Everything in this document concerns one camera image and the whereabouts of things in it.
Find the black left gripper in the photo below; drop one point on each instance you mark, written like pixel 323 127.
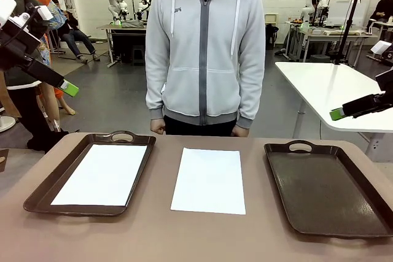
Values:
pixel 15 50

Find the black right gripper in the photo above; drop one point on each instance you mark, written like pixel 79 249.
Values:
pixel 388 100

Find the white A4 paper sheet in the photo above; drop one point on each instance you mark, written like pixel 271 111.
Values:
pixel 208 182
pixel 101 176

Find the person's right forearm grey sleeve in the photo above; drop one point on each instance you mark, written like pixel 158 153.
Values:
pixel 156 84

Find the person's left forearm grey sleeve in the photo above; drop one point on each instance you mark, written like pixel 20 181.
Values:
pixel 250 84

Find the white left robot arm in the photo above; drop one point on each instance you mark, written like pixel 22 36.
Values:
pixel 6 10

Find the person's left hand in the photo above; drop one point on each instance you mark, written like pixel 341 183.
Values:
pixel 240 132

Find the person's right hand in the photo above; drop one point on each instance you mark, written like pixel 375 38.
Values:
pixel 158 127

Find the large white table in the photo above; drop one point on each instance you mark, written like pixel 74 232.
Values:
pixel 322 90

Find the bystander in olive jacket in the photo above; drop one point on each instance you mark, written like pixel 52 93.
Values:
pixel 30 111

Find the seated person in jeans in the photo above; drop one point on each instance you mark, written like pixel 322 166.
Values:
pixel 72 38

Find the white paper box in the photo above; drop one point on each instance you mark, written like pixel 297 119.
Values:
pixel 380 48

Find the white round fan base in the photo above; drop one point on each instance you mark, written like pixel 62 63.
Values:
pixel 6 124

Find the long white workbench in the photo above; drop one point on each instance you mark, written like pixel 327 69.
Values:
pixel 337 36

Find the black tripod stand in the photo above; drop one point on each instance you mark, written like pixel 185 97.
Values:
pixel 348 25

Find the grey metal desk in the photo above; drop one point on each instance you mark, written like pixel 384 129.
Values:
pixel 122 27

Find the black stool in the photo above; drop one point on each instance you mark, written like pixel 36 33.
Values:
pixel 138 55

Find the brown plastic serving tray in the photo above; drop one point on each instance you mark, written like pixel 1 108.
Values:
pixel 40 196
pixel 322 194

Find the brown board piece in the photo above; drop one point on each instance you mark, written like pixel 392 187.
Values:
pixel 3 160

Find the seated person in black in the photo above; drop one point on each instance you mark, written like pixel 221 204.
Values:
pixel 385 9

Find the beige cardboard box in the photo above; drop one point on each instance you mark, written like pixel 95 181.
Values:
pixel 271 19

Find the person in grey hoodie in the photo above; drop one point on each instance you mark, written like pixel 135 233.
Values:
pixel 204 44

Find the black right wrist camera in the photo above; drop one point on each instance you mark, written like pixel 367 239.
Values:
pixel 386 81

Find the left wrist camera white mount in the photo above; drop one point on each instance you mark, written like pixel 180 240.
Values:
pixel 43 13

